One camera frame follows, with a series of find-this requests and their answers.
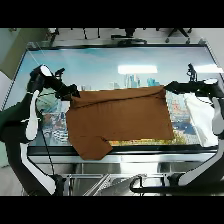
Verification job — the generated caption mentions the dark green garment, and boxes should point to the dark green garment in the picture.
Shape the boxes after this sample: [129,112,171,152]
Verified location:
[0,103,32,145]

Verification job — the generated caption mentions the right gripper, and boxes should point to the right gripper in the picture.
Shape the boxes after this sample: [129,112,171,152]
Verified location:
[163,81,188,97]

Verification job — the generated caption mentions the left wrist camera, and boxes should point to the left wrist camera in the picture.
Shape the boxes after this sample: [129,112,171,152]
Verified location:
[54,67,67,80]

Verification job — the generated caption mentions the black office chair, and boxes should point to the black office chair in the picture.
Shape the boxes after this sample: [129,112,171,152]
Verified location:
[164,28,193,45]
[110,28,148,45]

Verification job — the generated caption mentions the silver frame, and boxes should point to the silver frame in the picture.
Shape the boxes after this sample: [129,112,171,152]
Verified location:
[19,152,221,197]

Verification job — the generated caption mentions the brown T-shirt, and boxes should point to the brown T-shirt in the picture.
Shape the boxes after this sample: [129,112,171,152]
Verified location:
[65,85,176,161]

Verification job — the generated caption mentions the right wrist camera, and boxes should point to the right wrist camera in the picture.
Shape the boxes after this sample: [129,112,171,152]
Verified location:
[186,62,198,83]

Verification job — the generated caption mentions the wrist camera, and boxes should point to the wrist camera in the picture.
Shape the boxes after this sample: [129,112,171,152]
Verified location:
[54,67,67,80]
[186,62,198,83]

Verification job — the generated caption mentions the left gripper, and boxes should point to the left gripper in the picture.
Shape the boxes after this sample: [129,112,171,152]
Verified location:
[59,83,82,101]

